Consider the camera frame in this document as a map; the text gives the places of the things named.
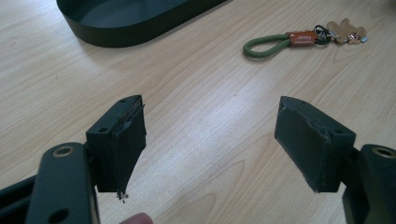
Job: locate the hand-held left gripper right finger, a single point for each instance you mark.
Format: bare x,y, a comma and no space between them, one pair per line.
306,146

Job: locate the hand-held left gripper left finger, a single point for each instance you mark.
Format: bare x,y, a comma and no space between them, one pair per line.
116,149

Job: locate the dark oval tray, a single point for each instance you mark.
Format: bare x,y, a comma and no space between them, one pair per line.
124,21

